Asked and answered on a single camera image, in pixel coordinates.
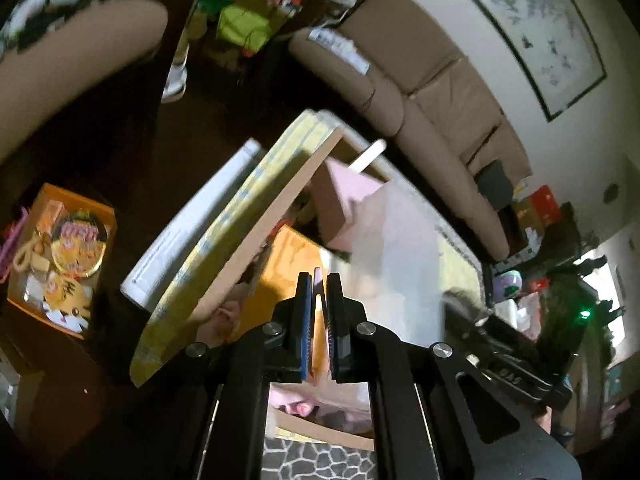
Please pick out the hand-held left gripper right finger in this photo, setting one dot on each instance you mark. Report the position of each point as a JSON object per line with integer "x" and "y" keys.
{"x": 337, "y": 330}

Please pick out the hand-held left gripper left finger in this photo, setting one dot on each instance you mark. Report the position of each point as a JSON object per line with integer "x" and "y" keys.
{"x": 304, "y": 330}

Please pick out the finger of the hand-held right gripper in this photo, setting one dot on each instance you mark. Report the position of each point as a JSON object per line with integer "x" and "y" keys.
{"x": 465, "y": 305}

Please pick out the thin pink card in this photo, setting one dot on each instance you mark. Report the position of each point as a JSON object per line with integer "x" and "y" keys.
{"x": 318, "y": 310}

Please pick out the cardboard box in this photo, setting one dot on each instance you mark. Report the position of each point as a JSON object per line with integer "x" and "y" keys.
{"x": 260, "y": 240}

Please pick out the orange packet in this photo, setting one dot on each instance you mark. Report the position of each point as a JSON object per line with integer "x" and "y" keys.
{"x": 290, "y": 270}

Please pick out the pink soft item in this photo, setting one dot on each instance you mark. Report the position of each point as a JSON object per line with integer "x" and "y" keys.
{"x": 300, "y": 405}

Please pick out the yellow checked cloth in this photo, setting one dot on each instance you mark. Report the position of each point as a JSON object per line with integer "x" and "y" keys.
{"x": 200, "y": 285}

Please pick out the bright window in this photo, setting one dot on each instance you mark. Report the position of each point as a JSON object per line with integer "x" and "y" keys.
{"x": 612, "y": 280}

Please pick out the black cushion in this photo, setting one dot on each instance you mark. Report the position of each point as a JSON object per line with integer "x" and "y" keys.
{"x": 494, "y": 185}

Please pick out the red box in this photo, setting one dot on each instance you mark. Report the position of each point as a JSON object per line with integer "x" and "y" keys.
{"x": 545, "y": 205}

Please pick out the stone-pattern mat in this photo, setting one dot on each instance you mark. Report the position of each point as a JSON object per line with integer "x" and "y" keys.
{"x": 320, "y": 462}

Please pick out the brown sofa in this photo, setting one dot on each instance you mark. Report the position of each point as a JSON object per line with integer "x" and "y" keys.
{"x": 435, "y": 105}

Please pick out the yellow striped packet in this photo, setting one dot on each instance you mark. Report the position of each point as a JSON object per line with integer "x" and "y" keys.
{"x": 67, "y": 295}

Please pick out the instant noodle cup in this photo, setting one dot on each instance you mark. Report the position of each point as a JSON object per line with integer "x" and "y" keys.
{"x": 80, "y": 242}

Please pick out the printed papers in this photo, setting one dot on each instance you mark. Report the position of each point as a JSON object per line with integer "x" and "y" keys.
{"x": 340, "y": 47}

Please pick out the framed ink painting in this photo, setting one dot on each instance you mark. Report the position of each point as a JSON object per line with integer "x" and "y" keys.
{"x": 540, "y": 25}

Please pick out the orange tray box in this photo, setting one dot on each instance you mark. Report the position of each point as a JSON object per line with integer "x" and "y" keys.
{"x": 45, "y": 192}

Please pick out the bright green bag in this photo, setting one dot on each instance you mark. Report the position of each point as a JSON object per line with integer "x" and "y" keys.
{"x": 242, "y": 25}

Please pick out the person's bare leg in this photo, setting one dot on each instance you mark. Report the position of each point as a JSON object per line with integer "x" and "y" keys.
{"x": 75, "y": 70}

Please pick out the round wall fixture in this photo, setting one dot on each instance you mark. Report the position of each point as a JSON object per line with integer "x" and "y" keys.
{"x": 611, "y": 192}

